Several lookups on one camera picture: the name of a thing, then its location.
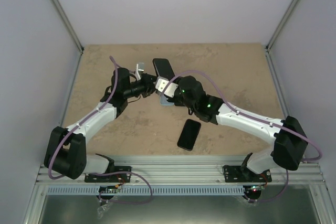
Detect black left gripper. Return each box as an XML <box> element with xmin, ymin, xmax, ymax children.
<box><xmin>124</xmin><ymin>73</ymin><xmax>158</xmax><ymax>99</ymax></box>

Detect light blue phone case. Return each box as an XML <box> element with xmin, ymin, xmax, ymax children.
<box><xmin>160</xmin><ymin>95</ymin><xmax>174</xmax><ymax>106</ymax></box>

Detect phone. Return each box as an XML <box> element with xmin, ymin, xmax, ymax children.
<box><xmin>152</xmin><ymin>58</ymin><xmax>175</xmax><ymax>80</ymax></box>
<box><xmin>177</xmin><ymin>119</ymin><xmax>202</xmax><ymax>151</ymax></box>

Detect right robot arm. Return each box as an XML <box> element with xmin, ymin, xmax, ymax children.
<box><xmin>155</xmin><ymin>76</ymin><xmax>308</xmax><ymax>182</ymax></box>

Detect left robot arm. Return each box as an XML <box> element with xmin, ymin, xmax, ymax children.
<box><xmin>44</xmin><ymin>68</ymin><xmax>157</xmax><ymax>182</ymax></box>

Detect left circuit board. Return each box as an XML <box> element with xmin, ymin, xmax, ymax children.
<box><xmin>98</xmin><ymin>184</ymin><xmax>123</xmax><ymax>194</ymax></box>

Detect circuit board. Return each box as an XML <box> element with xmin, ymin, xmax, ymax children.
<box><xmin>98</xmin><ymin>184</ymin><xmax>123</xmax><ymax>194</ymax></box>
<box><xmin>244</xmin><ymin>184</ymin><xmax>266</xmax><ymax>194</ymax></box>

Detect right circuit board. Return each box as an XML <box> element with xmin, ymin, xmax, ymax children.
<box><xmin>244</xmin><ymin>184</ymin><xmax>266</xmax><ymax>194</ymax></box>

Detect clear plastic bag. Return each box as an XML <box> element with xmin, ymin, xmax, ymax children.
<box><xmin>97</xmin><ymin>201</ymin><xmax>110</xmax><ymax>219</ymax></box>

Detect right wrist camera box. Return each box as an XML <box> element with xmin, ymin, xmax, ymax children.
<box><xmin>155</xmin><ymin>77</ymin><xmax>178</xmax><ymax>98</ymax></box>

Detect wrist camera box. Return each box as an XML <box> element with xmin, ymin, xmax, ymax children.
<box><xmin>155</xmin><ymin>77</ymin><xmax>178</xmax><ymax>98</ymax></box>
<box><xmin>135</xmin><ymin>62</ymin><xmax>145</xmax><ymax>80</ymax></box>

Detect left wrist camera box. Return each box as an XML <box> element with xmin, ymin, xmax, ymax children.
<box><xmin>135</xmin><ymin>62</ymin><xmax>145</xmax><ymax>80</ymax></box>

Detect aluminium rail beam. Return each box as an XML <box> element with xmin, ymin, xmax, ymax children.
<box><xmin>36</xmin><ymin>155</ymin><xmax>325</xmax><ymax>185</ymax></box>

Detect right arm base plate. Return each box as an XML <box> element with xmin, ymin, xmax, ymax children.
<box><xmin>222</xmin><ymin>165</ymin><xmax>272</xmax><ymax>183</ymax></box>

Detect slotted cable duct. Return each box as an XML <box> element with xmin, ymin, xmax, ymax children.
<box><xmin>47</xmin><ymin>185</ymin><xmax>245</xmax><ymax>196</ymax></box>

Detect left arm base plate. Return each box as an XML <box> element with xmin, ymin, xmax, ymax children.
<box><xmin>84</xmin><ymin>166</ymin><xmax>132</xmax><ymax>184</ymax></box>

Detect left frame post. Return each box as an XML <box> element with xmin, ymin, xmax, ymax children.
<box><xmin>51</xmin><ymin>0</ymin><xmax>84</xmax><ymax>54</ymax></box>

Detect frame post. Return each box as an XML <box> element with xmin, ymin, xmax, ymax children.
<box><xmin>265</xmin><ymin>0</ymin><xmax>301</xmax><ymax>53</ymax></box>
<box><xmin>51</xmin><ymin>0</ymin><xmax>84</xmax><ymax>54</ymax></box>

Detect right frame post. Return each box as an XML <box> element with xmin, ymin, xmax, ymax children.
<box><xmin>265</xmin><ymin>0</ymin><xmax>301</xmax><ymax>53</ymax></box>

